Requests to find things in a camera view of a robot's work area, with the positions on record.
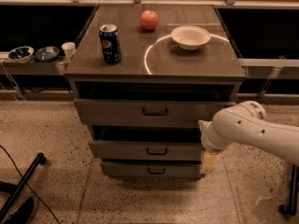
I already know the grey blue bowl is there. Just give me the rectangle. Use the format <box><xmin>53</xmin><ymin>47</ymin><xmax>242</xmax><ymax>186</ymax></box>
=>
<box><xmin>35</xmin><ymin>46</ymin><xmax>60</xmax><ymax>62</ymax></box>

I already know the blue Pepsi can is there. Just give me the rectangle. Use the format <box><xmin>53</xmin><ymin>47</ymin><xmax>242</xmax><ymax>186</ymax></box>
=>
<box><xmin>99</xmin><ymin>23</ymin><xmax>122</xmax><ymax>63</ymax></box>

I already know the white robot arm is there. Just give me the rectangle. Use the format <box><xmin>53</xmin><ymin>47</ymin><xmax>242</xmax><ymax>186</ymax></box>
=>
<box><xmin>198</xmin><ymin>101</ymin><xmax>299</xmax><ymax>165</ymax></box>

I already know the white cable left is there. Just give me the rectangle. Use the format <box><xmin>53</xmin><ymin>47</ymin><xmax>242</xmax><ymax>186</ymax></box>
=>
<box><xmin>0</xmin><ymin>58</ymin><xmax>26</xmax><ymax>102</ymax></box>

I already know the white paper cup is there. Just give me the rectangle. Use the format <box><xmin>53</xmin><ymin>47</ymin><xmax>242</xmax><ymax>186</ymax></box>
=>
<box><xmin>62</xmin><ymin>42</ymin><xmax>76</xmax><ymax>61</ymax></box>

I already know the blue white bowl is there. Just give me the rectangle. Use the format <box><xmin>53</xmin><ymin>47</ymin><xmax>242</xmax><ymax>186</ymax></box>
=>
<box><xmin>8</xmin><ymin>46</ymin><xmax>34</xmax><ymax>63</ymax></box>

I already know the red apple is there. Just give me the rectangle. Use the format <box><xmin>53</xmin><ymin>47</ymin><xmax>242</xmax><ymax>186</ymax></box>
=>
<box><xmin>140</xmin><ymin>10</ymin><xmax>159</xmax><ymax>31</ymax></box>

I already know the grey drawer cabinet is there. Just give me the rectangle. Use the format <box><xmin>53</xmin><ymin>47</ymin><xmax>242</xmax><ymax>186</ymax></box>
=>
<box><xmin>65</xmin><ymin>4</ymin><xmax>246</xmax><ymax>164</ymax></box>

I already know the black stand leg left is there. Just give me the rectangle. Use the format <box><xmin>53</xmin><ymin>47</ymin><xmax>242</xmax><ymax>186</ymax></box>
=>
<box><xmin>0</xmin><ymin>153</ymin><xmax>46</xmax><ymax>220</ymax></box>

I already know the black shoe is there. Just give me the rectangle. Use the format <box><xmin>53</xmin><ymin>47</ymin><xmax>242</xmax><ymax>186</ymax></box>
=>
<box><xmin>4</xmin><ymin>197</ymin><xmax>38</xmax><ymax>224</ymax></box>

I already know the black stand leg right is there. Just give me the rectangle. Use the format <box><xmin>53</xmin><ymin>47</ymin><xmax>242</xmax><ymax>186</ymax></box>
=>
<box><xmin>278</xmin><ymin>165</ymin><xmax>299</xmax><ymax>216</ymax></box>

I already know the black floor cable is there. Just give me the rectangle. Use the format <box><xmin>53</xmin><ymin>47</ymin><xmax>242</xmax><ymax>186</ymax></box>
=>
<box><xmin>0</xmin><ymin>144</ymin><xmax>61</xmax><ymax>224</ymax></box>

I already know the grey drawer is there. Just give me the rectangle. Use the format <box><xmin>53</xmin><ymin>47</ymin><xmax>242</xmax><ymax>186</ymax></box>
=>
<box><xmin>74</xmin><ymin>98</ymin><xmax>235</xmax><ymax>129</ymax></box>
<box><xmin>89</xmin><ymin>140</ymin><xmax>202</xmax><ymax>161</ymax></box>
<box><xmin>101</xmin><ymin>161</ymin><xmax>203</xmax><ymax>179</ymax></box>

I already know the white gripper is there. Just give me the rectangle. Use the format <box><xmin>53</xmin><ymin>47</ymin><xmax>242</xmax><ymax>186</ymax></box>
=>
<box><xmin>198</xmin><ymin>119</ymin><xmax>228</xmax><ymax>175</ymax></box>

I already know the black stand leg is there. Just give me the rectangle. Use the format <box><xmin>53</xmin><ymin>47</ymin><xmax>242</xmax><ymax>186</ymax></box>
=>
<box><xmin>0</xmin><ymin>153</ymin><xmax>46</xmax><ymax>220</ymax></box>
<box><xmin>278</xmin><ymin>165</ymin><xmax>299</xmax><ymax>216</ymax></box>

